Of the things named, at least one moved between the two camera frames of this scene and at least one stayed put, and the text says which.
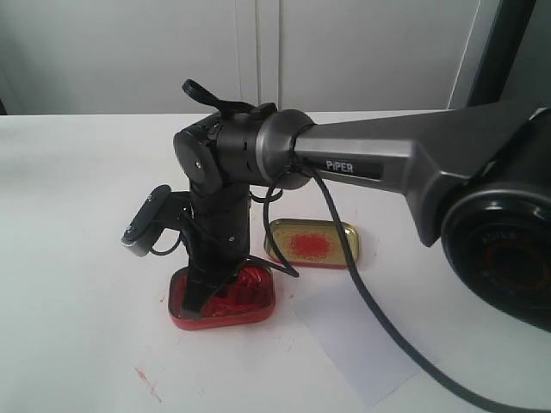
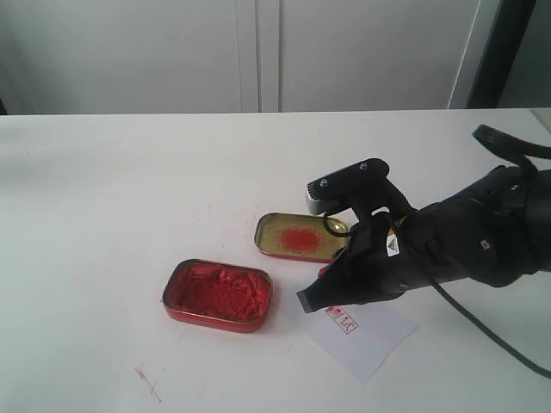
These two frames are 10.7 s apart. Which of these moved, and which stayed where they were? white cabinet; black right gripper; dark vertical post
Moved: black right gripper
Stayed: dark vertical post; white cabinet
